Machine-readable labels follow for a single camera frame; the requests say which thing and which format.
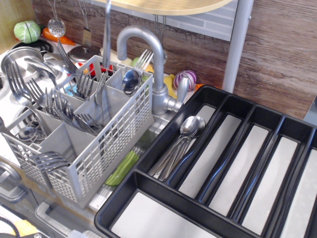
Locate small steel spoon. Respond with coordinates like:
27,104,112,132
103,0,111,68

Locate top spoon in tray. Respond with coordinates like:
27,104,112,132
148,116,200,180

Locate spoon in tray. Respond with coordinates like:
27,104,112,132
148,116,200,180
158,116,206,181

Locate large spoon in basket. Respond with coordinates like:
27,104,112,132
122,69,141,97

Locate lower spoon in tray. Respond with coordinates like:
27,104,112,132
158,116,206,181

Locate grey plastic cutlery basket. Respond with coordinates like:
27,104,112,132
5,63,154,209

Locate black cutlery tray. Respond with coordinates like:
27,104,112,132
95,86,317,238

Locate large spoon left back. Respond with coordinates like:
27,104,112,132
24,58,60,90

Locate silver kitchen faucet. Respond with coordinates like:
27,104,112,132
116,26,188,115

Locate yellow toy pepper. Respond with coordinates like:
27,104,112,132
163,75,177,99

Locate green toy vegetable in sink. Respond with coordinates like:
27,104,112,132
105,150,139,186

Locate purple toy onion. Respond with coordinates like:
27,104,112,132
173,70,197,91

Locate fork beside faucet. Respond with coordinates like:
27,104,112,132
134,50,154,76

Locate fork in middle compartment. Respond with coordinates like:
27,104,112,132
95,72,108,124

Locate fork cluster back compartment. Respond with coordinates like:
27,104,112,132
76,72,94,101

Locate small steel pot lid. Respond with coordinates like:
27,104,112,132
68,46,100,62

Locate fork leaning at back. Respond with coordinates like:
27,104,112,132
57,40,80,75

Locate hanging steel spatula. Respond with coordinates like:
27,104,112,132
79,0,91,47

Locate forks hanging at front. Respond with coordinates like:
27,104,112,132
30,151,71,174

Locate hanging steel skimmer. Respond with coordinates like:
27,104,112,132
48,0,66,38

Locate orange toy carrot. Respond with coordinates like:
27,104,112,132
42,27,76,46

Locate large fork far left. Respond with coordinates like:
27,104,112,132
4,62,48,137

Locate steel pot with lid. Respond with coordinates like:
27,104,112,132
0,47,43,82

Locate green toy cabbage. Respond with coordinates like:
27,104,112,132
13,20,41,44

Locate grey metal post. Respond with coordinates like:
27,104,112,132
222,0,254,93

